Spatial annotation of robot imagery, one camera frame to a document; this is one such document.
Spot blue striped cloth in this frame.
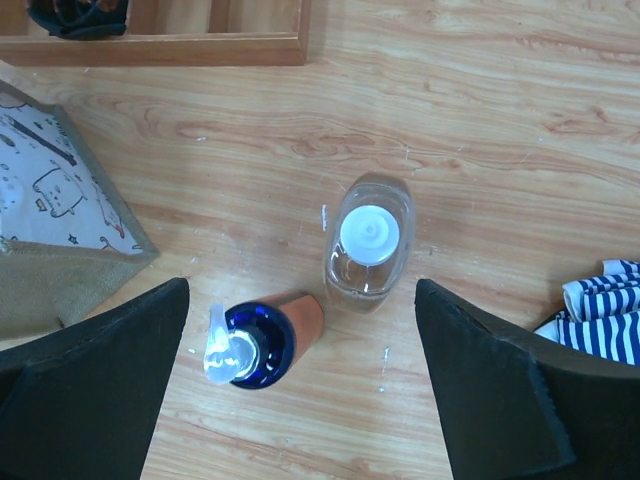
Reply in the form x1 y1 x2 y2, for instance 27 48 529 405
535 259 639 366

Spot blue spray bottle orange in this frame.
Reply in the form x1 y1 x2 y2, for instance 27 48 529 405
203 290 324 390

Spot black rolled sock behind bag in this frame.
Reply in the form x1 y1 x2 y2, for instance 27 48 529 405
24 0 129 40

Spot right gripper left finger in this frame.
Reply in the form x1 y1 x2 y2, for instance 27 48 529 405
1 278 190 479

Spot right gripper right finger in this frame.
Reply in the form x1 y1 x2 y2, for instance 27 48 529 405
415 279 639 479

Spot wooden compartment tray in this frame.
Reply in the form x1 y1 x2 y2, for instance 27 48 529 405
1 1 311 67

